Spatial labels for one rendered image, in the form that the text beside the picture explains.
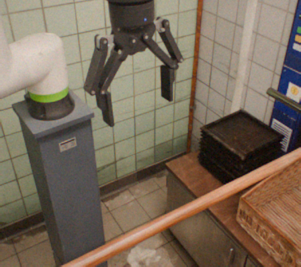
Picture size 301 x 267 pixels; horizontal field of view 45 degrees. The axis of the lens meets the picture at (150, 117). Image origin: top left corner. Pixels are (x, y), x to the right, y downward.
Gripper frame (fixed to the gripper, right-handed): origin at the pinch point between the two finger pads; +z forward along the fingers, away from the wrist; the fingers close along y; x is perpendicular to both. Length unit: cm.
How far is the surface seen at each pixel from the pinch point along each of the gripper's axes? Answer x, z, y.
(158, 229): 6.6, 28.4, 1.3
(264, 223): -3, 78, -56
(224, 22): -86, 32, -113
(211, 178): -43, 90, -66
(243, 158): -27, 67, -68
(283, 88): -38, 51, -106
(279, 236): 4, 78, -55
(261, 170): 8.1, 28.4, -30.8
